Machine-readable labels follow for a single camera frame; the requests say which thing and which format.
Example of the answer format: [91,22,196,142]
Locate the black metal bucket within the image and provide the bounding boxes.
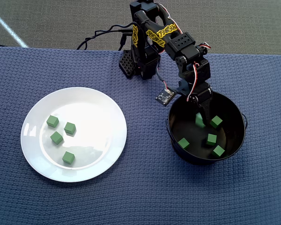
[165,90,248,166]

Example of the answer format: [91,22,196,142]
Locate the blue woven table cloth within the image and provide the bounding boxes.
[0,45,281,225]

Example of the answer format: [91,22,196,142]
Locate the thin black plug cable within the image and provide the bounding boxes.
[118,32,133,51]

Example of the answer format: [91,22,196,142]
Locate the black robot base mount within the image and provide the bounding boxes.
[118,42,161,81]

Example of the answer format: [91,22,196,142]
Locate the green cube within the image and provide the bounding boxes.
[177,137,190,149]
[46,115,59,128]
[209,115,223,128]
[64,121,76,135]
[212,144,226,157]
[62,151,75,164]
[206,133,218,146]
[194,112,206,128]
[50,131,64,145]

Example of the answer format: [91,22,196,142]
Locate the white round plate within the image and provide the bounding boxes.
[20,87,128,183]

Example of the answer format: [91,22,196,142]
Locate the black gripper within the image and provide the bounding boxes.
[177,60,213,128]

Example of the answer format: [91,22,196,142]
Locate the white floor tape strip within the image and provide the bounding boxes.
[0,6,30,48]

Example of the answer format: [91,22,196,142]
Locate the thick black cable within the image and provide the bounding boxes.
[76,22,134,51]

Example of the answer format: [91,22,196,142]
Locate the small camera circuit board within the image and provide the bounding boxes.
[155,88,175,107]

